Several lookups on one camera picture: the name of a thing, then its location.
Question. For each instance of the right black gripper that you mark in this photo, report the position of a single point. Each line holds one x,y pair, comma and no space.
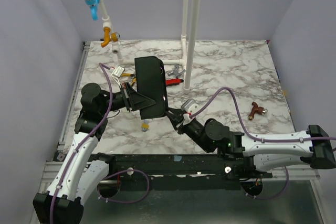
178,123

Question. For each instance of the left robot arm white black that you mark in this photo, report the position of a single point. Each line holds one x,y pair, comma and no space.
64,199

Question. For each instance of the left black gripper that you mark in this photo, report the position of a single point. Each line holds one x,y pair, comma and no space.
136,100

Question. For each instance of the white PVC pipe frame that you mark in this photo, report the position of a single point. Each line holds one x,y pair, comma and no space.
188,39

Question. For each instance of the yellow handled pliers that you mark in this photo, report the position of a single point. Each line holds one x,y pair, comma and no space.
132,76

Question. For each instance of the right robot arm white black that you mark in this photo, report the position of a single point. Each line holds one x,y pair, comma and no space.
261,153

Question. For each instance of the brown faucet tap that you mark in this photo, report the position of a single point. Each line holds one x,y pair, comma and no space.
256,109

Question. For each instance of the yellow grey hair clips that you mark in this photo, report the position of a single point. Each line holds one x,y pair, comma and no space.
145,126

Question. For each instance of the orange faucet tap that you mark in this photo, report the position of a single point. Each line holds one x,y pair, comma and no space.
109,37

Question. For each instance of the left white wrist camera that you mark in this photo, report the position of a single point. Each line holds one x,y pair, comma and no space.
116,73

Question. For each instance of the red utility knife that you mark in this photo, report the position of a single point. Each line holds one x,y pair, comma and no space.
173,82

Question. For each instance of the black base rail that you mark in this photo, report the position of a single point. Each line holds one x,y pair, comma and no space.
174,172

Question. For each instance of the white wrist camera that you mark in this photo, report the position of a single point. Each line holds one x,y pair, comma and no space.
116,73
188,108

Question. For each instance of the blue faucet tap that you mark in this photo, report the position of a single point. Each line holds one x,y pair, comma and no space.
93,5

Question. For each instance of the black fabric tool case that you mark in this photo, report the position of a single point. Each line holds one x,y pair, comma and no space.
150,75

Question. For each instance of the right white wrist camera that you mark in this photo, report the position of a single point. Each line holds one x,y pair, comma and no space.
188,108

